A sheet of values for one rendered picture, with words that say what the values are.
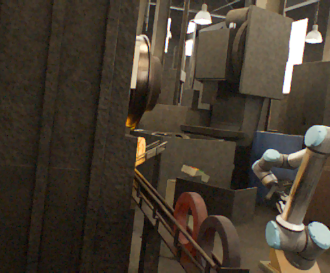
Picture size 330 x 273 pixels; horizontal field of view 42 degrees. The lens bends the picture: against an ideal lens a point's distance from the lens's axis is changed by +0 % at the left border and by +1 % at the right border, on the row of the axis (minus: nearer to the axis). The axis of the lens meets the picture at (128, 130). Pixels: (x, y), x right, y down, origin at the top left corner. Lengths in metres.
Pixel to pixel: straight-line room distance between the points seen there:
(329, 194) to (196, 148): 1.32
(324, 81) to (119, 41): 5.46
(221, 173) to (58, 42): 3.49
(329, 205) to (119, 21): 3.17
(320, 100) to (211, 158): 2.66
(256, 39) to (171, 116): 1.65
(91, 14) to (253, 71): 4.14
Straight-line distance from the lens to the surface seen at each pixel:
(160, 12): 11.36
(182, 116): 6.09
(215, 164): 4.72
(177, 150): 4.37
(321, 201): 4.42
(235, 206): 1.66
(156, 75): 2.03
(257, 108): 6.16
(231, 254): 1.07
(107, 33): 1.59
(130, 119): 2.00
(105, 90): 1.58
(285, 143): 5.39
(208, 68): 5.88
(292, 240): 2.55
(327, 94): 6.81
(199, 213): 1.22
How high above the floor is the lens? 0.98
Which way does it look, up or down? 3 degrees down
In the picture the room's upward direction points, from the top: 7 degrees clockwise
